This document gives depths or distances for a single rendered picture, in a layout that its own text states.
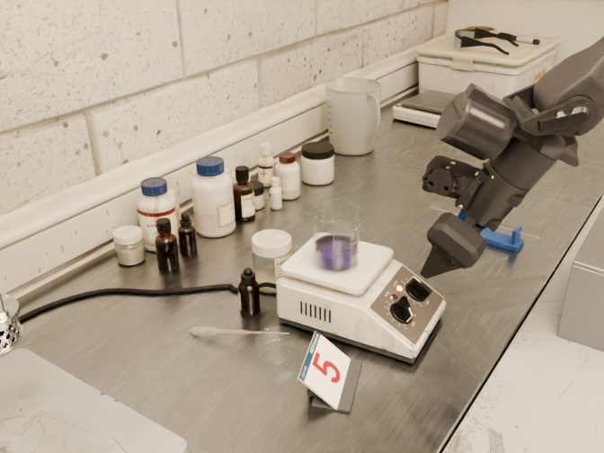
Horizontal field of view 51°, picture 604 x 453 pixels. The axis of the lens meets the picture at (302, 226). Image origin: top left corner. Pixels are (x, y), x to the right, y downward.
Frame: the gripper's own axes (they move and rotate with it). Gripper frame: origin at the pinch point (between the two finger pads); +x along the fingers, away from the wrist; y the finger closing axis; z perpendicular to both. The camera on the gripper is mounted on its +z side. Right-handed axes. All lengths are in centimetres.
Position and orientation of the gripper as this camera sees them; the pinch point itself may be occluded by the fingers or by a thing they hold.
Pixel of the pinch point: (450, 242)
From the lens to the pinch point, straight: 82.1
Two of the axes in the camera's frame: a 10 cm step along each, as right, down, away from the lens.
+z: -7.6, -6.3, 1.5
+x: -4.3, 6.7, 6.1
